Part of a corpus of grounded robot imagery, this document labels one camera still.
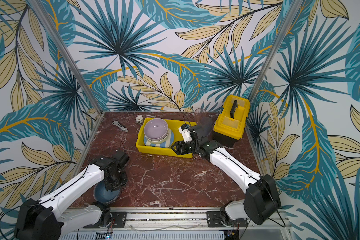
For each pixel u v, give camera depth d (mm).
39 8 677
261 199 410
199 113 1209
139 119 1127
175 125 1033
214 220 733
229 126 902
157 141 900
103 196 797
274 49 827
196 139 617
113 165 594
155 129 994
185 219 748
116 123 1103
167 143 963
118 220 732
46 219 378
